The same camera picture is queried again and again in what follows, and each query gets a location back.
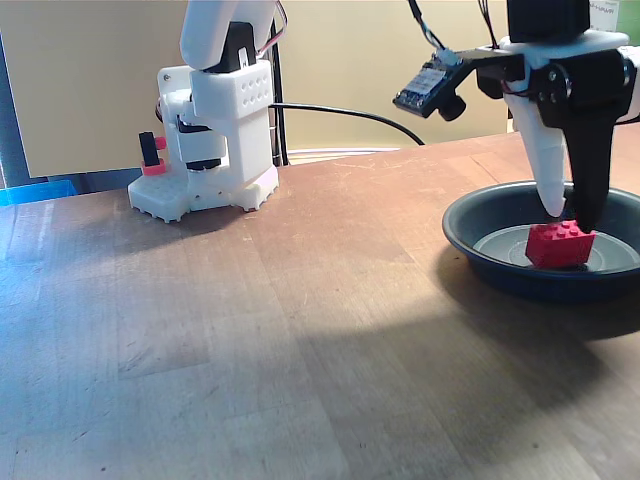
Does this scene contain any black camera cable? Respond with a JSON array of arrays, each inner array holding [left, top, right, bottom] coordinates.
[[407, 0, 464, 66]]

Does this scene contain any black cable bundle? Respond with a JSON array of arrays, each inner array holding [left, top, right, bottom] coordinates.
[[272, 44, 292, 167]]

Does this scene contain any red and black table clamp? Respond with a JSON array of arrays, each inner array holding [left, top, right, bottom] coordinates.
[[138, 131, 169, 177]]

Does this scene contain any green and white box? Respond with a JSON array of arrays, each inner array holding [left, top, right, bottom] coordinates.
[[588, 0, 640, 34]]

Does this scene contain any dark vertical frame post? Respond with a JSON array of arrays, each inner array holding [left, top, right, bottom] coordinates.
[[0, 29, 31, 189]]

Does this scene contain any red lego block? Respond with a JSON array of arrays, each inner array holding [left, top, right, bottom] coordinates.
[[525, 219, 597, 270]]

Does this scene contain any chrome rack pole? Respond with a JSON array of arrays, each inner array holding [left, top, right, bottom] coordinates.
[[269, 19, 284, 166]]

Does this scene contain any dark round bin dish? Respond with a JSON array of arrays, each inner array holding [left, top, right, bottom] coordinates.
[[441, 180, 640, 304]]

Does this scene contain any black camera module on mount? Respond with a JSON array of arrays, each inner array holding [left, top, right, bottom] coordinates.
[[392, 47, 526, 122]]

